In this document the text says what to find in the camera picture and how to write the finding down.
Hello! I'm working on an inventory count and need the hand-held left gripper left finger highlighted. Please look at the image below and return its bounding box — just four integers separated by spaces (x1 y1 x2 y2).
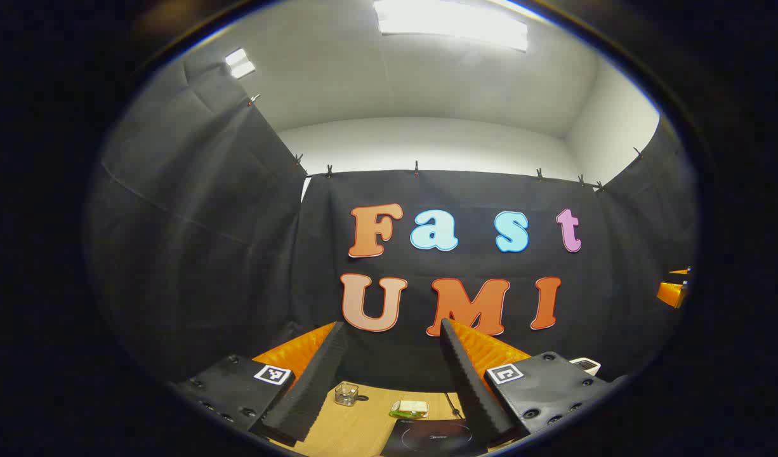
170 321 351 448

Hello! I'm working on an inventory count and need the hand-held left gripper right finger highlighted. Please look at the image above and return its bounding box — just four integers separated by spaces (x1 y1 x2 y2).
440 317 626 448

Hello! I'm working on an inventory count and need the black induction cooktop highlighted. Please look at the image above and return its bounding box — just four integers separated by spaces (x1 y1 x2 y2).
381 417 489 457

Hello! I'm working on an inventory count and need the sandwich with lettuce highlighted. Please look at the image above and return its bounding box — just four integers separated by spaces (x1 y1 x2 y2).
390 400 430 420

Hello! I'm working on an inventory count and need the row of backdrop clips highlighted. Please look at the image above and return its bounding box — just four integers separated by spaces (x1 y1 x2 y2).
246 93 643 191

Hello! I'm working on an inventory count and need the small ceiling light panel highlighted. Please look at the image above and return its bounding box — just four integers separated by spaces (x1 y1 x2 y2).
225 48 256 79

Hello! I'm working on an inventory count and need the large ceiling light panel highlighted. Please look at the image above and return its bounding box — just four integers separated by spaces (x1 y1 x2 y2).
373 0 529 53

